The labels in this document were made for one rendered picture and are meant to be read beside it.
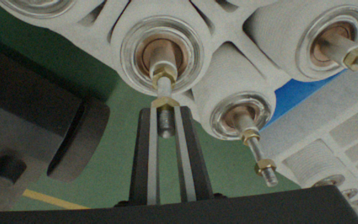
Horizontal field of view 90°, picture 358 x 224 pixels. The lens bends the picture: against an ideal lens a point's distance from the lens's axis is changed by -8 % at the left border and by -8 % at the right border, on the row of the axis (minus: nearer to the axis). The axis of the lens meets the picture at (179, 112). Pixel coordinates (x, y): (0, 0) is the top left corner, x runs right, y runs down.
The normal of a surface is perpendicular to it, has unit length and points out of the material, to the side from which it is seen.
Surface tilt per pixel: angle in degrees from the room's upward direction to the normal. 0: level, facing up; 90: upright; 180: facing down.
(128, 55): 4
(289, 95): 88
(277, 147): 90
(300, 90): 88
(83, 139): 49
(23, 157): 1
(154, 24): 4
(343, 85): 90
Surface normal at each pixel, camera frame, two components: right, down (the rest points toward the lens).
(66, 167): 0.22, 0.48
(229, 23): 0.09, 0.64
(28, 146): 0.55, 0.02
